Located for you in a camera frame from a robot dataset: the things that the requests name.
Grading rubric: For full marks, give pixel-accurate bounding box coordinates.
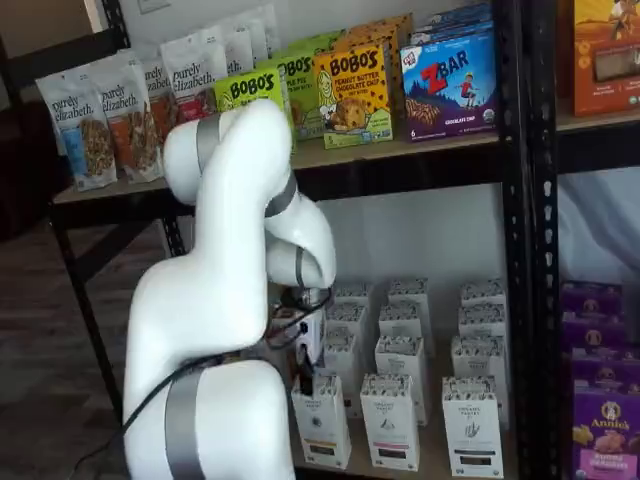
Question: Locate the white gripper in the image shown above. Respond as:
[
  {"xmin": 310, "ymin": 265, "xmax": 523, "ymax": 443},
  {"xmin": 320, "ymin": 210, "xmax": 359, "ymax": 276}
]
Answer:
[{"xmin": 295, "ymin": 312, "xmax": 329, "ymax": 396}]

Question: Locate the white box yellow strip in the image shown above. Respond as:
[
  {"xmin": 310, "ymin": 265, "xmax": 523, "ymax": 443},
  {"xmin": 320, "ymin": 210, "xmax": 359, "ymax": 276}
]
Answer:
[{"xmin": 290, "ymin": 372, "xmax": 352, "ymax": 471}]

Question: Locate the white botanical print box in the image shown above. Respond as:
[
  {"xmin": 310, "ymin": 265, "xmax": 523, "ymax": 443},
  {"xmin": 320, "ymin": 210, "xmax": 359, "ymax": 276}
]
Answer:
[
  {"xmin": 459, "ymin": 279, "xmax": 507, "ymax": 307},
  {"xmin": 324, "ymin": 303, "xmax": 371, "ymax": 341},
  {"xmin": 451, "ymin": 333, "xmax": 510, "ymax": 431},
  {"xmin": 374, "ymin": 333, "xmax": 431, "ymax": 426},
  {"xmin": 388, "ymin": 278, "xmax": 430, "ymax": 307},
  {"xmin": 378, "ymin": 302, "xmax": 432, "ymax": 341},
  {"xmin": 319, "ymin": 329, "xmax": 364, "ymax": 416},
  {"xmin": 333, "ymin": 283, "xmax": 375, "ymax": 309},
  {"xmin": 458, "ymin": 303, "xmax": 509, "ymax": 339}
]

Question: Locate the white box pink strip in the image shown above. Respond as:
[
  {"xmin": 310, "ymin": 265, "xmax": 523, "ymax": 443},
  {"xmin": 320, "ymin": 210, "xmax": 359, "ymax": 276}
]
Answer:
[{"xmin": 359, "ymin": 372, "xmax": 421, "ymax": 471}]

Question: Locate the white box dark strip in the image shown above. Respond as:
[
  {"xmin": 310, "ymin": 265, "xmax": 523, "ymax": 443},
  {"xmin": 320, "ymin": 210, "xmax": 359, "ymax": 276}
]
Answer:
[{"xmin": 441, "ymin": 375, "xmax": 503, "ymax": 477}]

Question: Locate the dark metal shelf rack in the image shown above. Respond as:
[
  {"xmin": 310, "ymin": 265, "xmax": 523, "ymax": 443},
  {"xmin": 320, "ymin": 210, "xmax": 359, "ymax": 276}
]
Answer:
[
  {"xmin": 47, "ymin": 0, "xmax": 535, "ymax": 480},
  {"xmin": 529, "ymin": 0, "xmax": 640, "ymax": 480}
]

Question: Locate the green Bobo's apple pie box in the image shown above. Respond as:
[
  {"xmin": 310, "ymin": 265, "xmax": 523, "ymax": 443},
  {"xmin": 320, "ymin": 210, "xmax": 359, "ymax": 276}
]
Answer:
[{"xmin": 277, "ymin": 52, "xmax": 326, "ymax": 142}]

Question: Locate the orange Bobo's box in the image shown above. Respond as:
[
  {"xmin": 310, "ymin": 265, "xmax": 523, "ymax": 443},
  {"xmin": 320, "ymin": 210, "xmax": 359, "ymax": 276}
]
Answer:
[
  {"xmin": 312, "ymin": 42, "xmax": 395, "ymax": 150},
  {"xmin": 347, "ymin": 13, "xmax": 415, "ymax": 56},
  {"xmin": 332, "ymin": 28, "xmax": 402, "ymax": 136}
]

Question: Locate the purple Annie's box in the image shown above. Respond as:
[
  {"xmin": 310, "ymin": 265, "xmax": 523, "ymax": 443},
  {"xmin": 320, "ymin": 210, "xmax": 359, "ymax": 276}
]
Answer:
[
  {"xmin": 562, "ymin": 314, "xmax": 626, "ymax": 351},
  {"xmin": 572, "ymin": 389, "xmax": 640, "ymax": 480},
  {"xmin": 559, "ymin": 282, "xmax": 624, "ymax": 321},
  {"xmin": 569, "ymin": 347, "xmax": 640, "ymax": 396}
]

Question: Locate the blue Zbar box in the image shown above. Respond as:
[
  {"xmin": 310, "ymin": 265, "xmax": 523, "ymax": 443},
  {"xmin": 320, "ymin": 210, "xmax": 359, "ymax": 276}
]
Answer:
[
  {"xmin": 409, "ymin": 19, "xmax": 496, "ymax": 49},
  {"xmin": 417, "ymin": 3, "xmax": 494, "ymax": 31},
  {"xmin": 399, "ymin": 35, "xmax": 501, "ymax": 143}
]

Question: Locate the orange snack box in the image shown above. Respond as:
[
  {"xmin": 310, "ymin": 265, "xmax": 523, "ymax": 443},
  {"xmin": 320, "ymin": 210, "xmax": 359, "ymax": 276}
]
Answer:
[{"xmin": 572, "ymin": 0, "xmax": 640, "ymax": 119}]

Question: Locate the granola bag orange label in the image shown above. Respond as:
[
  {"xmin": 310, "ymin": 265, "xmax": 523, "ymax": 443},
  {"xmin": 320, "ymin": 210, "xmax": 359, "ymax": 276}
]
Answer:
[
  {"xmin": 99, "ymin": 62, "xmax": 166, "ymax": 184},
  {"xmin": 133, "ymin": 49, "xmax": 180, "ymax": 144}
]

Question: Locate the white plastic sheet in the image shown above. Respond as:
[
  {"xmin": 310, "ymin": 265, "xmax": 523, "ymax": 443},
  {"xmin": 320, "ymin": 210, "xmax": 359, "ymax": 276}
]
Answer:
[{"xmin": 557, "ymin": 169, "xmax": 640, "ymax": 294}]

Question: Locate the white granola bag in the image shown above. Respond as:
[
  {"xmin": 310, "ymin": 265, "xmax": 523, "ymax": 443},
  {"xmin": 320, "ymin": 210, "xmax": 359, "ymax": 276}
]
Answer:
[
  {"xmin": 222, "ymin": 19, "xmax": 257, "ymax": 76},
  {"xmin": 199, "ymin": 24, "xmax": 229, "ymax": 49},
  {"xmin": 249, "ymin": 3, "xmax": 280, "ymax": 69}
]

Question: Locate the granola bag blue label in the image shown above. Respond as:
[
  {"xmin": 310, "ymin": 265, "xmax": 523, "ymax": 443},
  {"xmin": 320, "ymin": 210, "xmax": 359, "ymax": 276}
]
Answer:
[{"xmin": 35, "ymin": 67, "xmax": 120, "ymax": 194}]

